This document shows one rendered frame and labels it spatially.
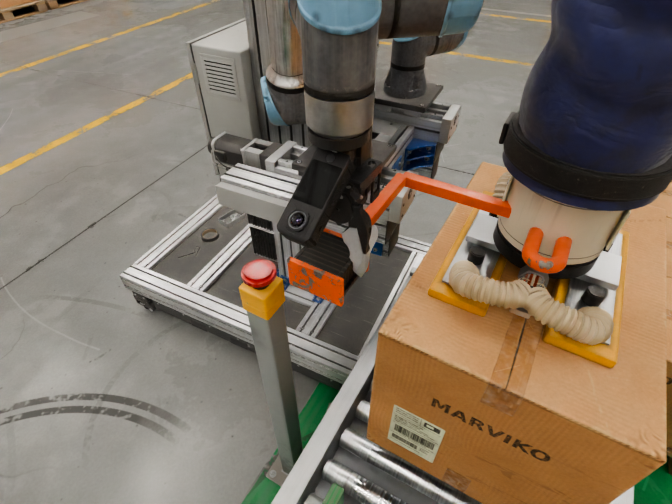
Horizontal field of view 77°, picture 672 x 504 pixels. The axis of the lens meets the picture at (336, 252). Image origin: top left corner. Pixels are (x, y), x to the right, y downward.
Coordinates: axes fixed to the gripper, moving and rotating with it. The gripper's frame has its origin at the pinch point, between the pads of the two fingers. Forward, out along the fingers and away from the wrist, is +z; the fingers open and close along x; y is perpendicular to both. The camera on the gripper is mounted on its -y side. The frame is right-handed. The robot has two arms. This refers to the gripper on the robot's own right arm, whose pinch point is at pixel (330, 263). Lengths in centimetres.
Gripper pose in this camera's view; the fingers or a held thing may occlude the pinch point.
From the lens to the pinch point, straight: 59.5
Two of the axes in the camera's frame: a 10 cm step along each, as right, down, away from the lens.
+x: -8.7, -3.4, 3.6
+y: 5.0, -5.9, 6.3
